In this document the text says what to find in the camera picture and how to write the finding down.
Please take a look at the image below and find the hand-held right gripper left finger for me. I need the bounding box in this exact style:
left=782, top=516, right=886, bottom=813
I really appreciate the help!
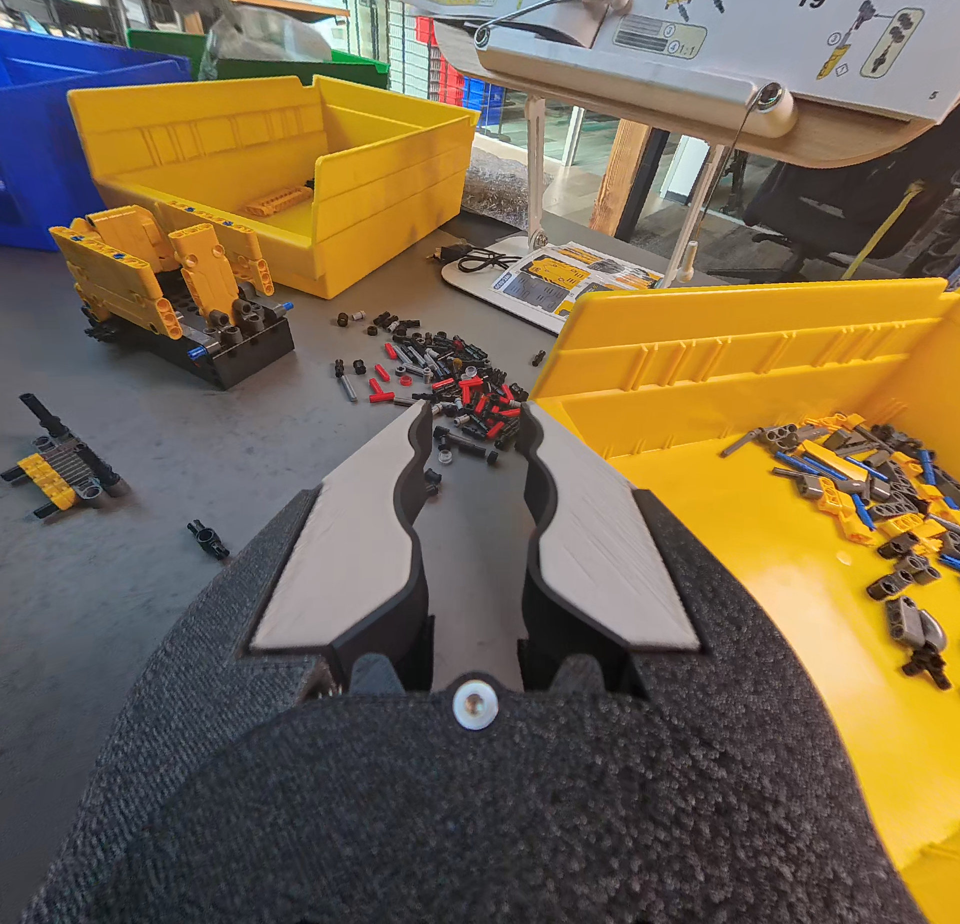
left=249, top=401, right=436, bottom=690

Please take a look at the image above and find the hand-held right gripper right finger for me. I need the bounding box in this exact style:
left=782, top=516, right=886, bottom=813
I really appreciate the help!
left=516, top=401, right=702, bottom=690

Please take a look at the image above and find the yellow plastic bin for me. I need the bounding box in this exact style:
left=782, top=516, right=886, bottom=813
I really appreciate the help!
left=66, top=74, right=481, bottom=300
left=531, top=278, right=960, bottom=924

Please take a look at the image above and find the heap of grey yellow lego parts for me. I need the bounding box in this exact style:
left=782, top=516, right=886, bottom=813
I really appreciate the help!
left=720, top=412, right=960, bottom=691

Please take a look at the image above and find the yellow black lego model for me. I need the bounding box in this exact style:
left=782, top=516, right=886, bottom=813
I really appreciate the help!
left=48, top=204, right=296, bottom=391

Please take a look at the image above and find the green plastic bin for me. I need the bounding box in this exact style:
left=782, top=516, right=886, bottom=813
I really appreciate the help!
left=126, top=28, right=391, bottom=90

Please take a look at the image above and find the black lego pin connector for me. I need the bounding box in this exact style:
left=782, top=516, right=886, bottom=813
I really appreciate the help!
left=187, top=519, right=231, bottom=561

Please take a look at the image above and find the pile of small lego pins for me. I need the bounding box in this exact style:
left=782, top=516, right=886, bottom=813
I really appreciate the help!
left=332, top=309, right=549, bottom=499

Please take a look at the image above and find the grey yellow lego subassembly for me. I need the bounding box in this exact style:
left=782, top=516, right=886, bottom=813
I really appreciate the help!
left=0, top=393, right=130, bottom=520

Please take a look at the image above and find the folded leaflet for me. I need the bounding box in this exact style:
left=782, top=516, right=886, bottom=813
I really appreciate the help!
left=491, top=243, right=665, bottom=321

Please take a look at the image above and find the grey bubble wrap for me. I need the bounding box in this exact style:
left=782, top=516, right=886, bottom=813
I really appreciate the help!
left=461, top=146, right=556, bottom=229

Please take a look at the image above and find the black office chair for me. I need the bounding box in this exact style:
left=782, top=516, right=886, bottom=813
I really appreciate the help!
left=742, top=107, right=960, bottom=280

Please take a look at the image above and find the white wooden book stand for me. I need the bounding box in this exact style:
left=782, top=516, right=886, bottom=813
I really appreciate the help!
left=433, top=0, right=960, bottom=338

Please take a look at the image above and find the rack of coloured bins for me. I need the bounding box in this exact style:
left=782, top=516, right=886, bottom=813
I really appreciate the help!
left=386, top=9, right=496, bottom=126

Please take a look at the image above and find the blue plastic bin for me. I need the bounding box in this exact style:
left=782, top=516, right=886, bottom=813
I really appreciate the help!
left=0, top=26, right=195, bottom=252

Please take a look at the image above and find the heap of plastic bags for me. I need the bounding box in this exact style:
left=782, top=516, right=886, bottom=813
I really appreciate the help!
left=202, top=2, right=335, bottom=63

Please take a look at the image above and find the black power cable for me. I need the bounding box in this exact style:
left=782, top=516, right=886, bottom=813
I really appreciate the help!
left=427, top=240, right=522, bottom=274

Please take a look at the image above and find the orange lego frame panel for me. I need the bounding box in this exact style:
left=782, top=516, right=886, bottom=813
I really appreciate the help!
left=238, top=185, right=315, bottom=218

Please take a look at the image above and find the wooden support post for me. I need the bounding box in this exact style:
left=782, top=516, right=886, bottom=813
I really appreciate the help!
left=588, top=118, right=654, bottom=235

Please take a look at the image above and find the yellow strap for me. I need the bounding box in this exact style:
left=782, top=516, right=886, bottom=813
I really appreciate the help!
left=841, top=180, right=930, bottom=280

